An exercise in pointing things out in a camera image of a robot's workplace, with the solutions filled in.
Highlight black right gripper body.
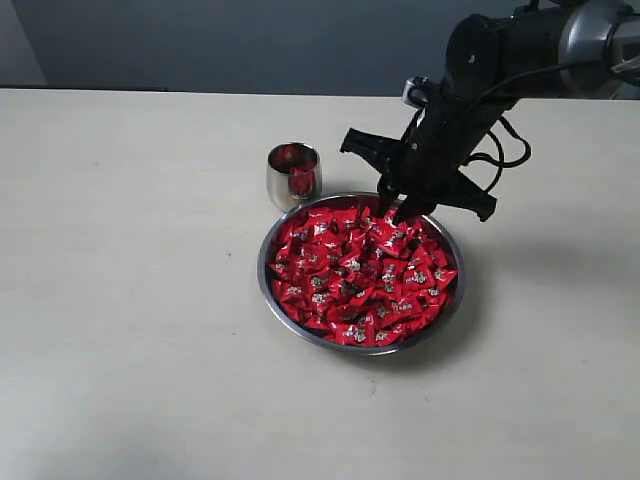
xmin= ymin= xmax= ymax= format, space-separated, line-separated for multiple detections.
xmin=340 ymin=95 xmax=497 ymax=222

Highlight red candies inside cup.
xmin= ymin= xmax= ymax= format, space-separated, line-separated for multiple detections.
xmin=268 ymin=142 xmax=319 ymax=175

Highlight round stainless steel bowl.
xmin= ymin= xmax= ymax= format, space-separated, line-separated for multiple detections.
xmin=257 ymin=192 xmax=467 ymax=356

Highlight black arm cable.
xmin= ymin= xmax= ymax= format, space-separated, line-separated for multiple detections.
xmin=462 ymin=59 xmax=576 ymax=194

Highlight pile of red wrapped candies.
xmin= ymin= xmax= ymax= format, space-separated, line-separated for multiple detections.
xmin=268 ymin=206 xmax=458 ymax=347

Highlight stainless steel cup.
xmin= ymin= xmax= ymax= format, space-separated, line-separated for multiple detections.
xmin=266 ymin=151 xmax=322 ymax=212

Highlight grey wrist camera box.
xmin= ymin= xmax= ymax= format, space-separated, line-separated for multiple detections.
xmin=402 ymin=76 xmax=432 ymax=109

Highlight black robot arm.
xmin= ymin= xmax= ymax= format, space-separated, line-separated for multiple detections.
xmin=341 ymin=1 xmax=639 ymax=222

